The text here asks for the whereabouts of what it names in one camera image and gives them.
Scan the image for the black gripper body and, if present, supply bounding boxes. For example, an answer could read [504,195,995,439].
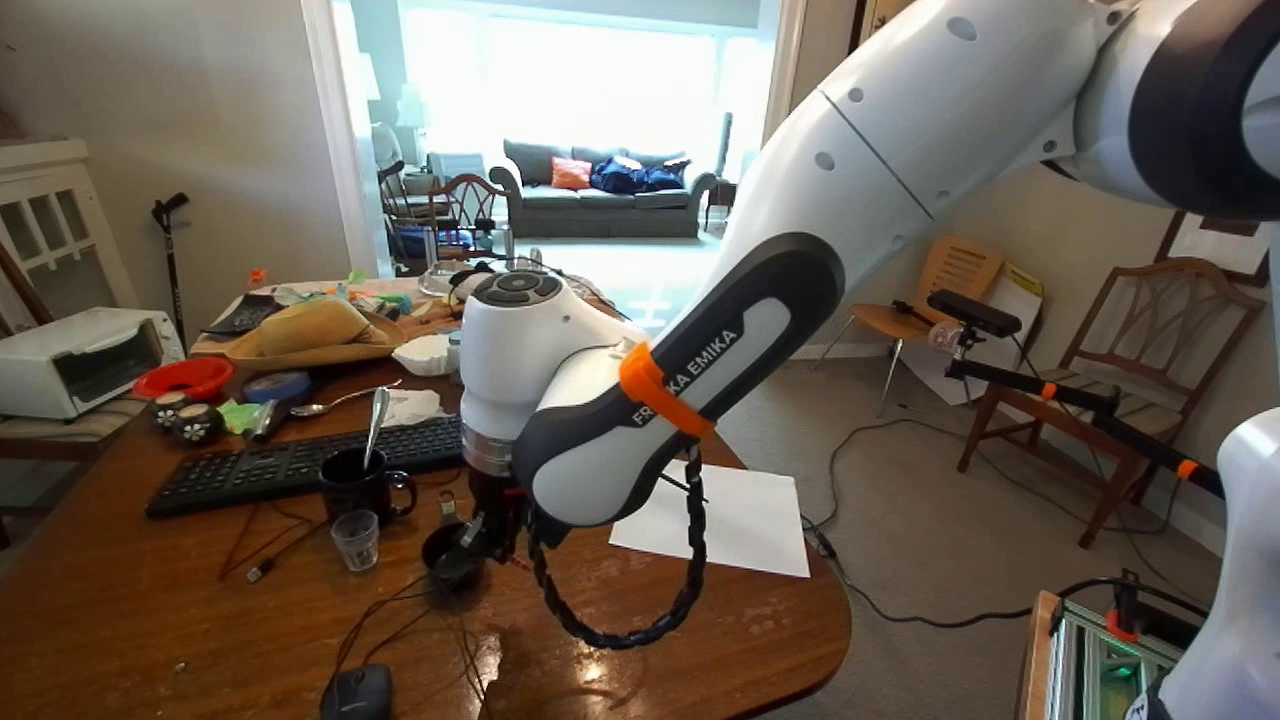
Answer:
[462,467,537,543]

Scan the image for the black measuring cup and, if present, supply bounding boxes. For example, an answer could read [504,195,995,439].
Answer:
[417,501,493,599]

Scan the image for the white paper napkin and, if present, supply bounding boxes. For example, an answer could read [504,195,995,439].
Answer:
[607,455,816,585]

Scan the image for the small clear glass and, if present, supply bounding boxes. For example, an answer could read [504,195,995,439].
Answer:
[329,509,384,578]

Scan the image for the black mug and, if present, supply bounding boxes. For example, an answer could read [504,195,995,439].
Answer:
[317,450,418,529]

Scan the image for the white tissue paper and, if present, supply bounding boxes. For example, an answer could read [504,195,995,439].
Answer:
[377,384,453,431]

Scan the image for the black computer mouse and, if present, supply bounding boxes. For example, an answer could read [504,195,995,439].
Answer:
[317,662,401,720]

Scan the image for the metal spoon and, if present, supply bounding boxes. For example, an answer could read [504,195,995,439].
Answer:
[284,384,384,426]

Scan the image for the black computer keyboard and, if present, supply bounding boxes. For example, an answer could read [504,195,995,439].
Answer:
[140,414,472,525]

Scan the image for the blue flat object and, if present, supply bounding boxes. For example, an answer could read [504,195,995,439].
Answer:
[239,370,317,408]

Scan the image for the tan straw hat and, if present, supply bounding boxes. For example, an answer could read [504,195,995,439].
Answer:
[215,291,401,371]

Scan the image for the small green object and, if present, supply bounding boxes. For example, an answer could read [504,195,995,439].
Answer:
[215,396,276,439]

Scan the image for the wicker chair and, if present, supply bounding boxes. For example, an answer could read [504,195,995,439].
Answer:
[377,157,516,276]

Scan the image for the small black dish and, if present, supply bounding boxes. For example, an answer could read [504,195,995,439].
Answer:
[148,399,226,450]

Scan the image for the dark sofa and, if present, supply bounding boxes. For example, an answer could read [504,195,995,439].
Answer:
[485,137,723,239]

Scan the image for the red bowl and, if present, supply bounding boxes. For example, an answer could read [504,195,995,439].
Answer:
[132,353,239,408]

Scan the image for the orange cushion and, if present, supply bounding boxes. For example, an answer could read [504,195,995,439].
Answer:
[546,151,595,191]

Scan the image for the blue blanket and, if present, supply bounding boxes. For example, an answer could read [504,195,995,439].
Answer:
[588,148,691,195]

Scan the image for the black walking cane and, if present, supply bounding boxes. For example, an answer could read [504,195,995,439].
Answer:
[148,189,194,345]

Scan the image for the light wooden folding chair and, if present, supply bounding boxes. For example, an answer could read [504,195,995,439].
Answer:
[850,236,1009,405]

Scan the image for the white glass-door cabinet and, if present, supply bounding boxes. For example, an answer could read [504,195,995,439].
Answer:
[0,137,137,336]

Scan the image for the green white equipment box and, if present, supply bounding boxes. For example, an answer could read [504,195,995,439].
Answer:
[1020,585,1203,720]

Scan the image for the black bar orange clamps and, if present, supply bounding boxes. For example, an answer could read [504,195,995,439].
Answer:
[944,357,1222,501]

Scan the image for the black orange clamp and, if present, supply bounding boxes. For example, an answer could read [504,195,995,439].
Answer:
[1100,570,1159,648]

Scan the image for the wooden armchair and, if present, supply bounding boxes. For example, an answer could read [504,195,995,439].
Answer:
[953,257,1269,553]

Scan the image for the large framed picture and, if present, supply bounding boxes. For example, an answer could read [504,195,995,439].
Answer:
[1157,213,1270,290]

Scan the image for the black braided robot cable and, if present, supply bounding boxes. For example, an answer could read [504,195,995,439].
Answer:
[522,445,711,658]

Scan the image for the thin wire with plug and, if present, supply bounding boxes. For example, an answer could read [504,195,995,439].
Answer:
[215,501,336,588]

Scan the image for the black floor cable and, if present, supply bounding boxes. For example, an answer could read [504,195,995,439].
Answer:
[805,415,1136,634]

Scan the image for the black padded camera mount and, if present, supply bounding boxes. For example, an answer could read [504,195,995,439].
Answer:
[926,290,1023,342]

